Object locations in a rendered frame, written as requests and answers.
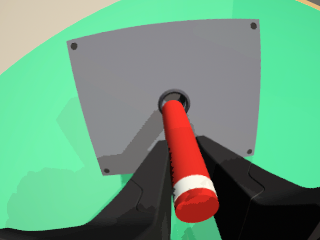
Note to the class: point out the dark red cylindrical peg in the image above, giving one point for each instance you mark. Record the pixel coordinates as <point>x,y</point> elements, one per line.
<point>193,194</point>

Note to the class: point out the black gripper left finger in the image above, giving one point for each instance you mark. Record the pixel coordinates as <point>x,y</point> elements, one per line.
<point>141,211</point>

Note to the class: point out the grey sloped panel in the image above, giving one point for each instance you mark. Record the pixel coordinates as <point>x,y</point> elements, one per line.
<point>124,77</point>

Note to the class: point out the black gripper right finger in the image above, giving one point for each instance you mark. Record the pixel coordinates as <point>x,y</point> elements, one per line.
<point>255,204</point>

